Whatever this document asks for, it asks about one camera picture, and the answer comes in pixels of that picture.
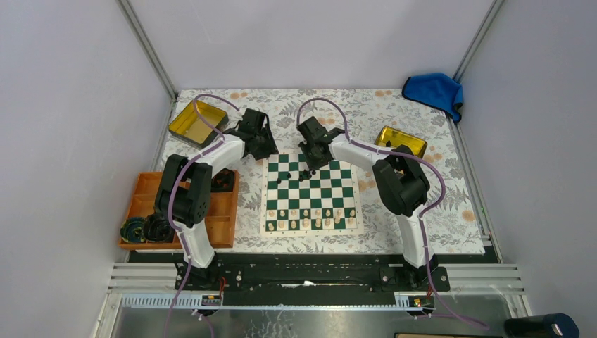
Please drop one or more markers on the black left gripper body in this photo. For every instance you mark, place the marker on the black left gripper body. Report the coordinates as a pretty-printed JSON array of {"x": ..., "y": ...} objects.
[{"x": 264, "y": 144}]

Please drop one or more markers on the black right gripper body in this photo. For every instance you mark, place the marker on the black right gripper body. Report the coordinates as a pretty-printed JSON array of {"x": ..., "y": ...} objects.
[{"x": 312, "y": 160}]

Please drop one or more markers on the gold tin left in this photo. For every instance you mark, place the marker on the gold tin left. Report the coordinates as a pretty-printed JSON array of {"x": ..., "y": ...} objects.
[{"x": 189, "y": 128}]

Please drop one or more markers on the dark cylinder bottle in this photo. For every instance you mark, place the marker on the dark cylinder bottle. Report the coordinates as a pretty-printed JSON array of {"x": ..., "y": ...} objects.
[{"x": 555, "y": 325}]

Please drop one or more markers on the wooden compartment tray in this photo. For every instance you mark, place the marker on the wooden compartment tray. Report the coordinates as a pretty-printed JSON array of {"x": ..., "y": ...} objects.
[{"x": 220, "y": 219}]

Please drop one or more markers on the gold tin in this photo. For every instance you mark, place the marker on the gold tin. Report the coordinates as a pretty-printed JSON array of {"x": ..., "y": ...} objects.
[
  {"x": 394, "y": 138},
  {"x": 189, "y": 128}
]

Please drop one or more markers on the blue cloth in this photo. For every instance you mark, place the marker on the blue cloth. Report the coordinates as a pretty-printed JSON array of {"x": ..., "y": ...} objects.
[{"x": 436, "y": 90}]

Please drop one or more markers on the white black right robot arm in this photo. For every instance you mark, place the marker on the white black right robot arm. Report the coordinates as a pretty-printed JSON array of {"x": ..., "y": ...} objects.
[{"x": 401, "y": 183}]

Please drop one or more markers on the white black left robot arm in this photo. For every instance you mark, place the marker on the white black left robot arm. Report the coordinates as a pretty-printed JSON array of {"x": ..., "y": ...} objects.
[{"x": 184, "y": 193}]

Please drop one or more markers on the green white chess board mat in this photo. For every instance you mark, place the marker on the green white chess board mat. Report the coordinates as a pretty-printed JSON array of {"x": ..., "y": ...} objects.
[{"x": 325, "y": 205}]

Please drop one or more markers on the gold tin right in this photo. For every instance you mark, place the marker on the gold tin right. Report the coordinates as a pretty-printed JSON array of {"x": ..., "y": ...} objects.
[{"x": 394, "y": 138}]

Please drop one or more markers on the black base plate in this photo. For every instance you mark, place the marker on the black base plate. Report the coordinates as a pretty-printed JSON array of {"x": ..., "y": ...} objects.
[{"x": 244, "y": 271}]

